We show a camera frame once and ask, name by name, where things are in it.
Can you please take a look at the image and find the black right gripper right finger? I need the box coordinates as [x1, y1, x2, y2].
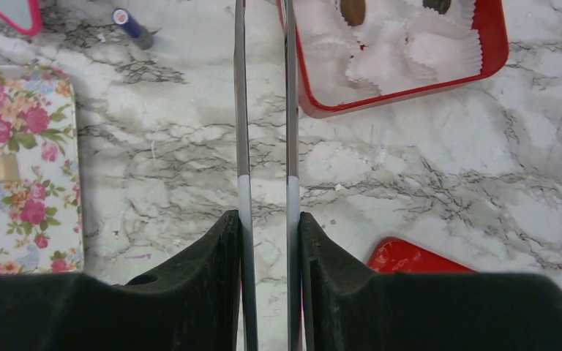
[299, 212, 562, 350]

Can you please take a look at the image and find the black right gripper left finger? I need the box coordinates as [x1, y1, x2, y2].
[0, 210, 241, 350]

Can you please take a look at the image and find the red tin lid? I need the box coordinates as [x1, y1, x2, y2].
[367, 237, 473, 273]

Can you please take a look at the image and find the dark heart chocolate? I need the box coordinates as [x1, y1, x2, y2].
[421, 0, 452, 15]

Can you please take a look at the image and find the floral tray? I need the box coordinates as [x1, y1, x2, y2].
[0, 65, 84, 274]

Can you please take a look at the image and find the red square tin box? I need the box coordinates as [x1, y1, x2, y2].
[277, 1, 509, 118]

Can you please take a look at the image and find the white paper cups liner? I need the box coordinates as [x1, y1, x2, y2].
[293, 1, 482, 106]

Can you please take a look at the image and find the small purple marker cap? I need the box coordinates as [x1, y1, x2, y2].
[111, 8, 154, 50]

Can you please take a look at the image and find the pink framed whiteboard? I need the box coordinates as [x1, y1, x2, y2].
[0, 0, 42, 37]

